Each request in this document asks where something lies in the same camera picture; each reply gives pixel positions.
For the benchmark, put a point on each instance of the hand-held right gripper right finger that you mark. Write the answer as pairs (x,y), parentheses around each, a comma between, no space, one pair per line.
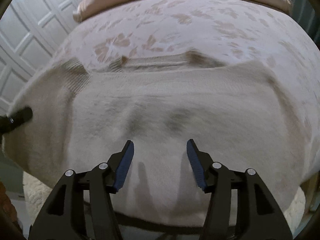
(196,165)

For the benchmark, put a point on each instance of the teal curtain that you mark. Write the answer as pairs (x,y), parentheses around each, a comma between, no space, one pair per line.
(305,7)

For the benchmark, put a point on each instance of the bed with floral sheet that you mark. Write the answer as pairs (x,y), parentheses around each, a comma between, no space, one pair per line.
(200,30)

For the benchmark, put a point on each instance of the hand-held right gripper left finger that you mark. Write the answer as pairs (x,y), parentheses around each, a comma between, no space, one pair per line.
(123,167)

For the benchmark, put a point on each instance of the beige sweater with black hearts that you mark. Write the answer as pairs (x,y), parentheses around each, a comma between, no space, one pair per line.
(162,100)

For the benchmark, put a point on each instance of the white fluffy rug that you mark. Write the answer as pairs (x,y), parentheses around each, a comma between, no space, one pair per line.
(35,195)

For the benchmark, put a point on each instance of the white wardrobe doors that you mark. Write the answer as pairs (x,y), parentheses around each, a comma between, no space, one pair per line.
(30,42)

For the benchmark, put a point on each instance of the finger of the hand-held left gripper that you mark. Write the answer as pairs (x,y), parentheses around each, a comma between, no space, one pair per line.
(20,117)

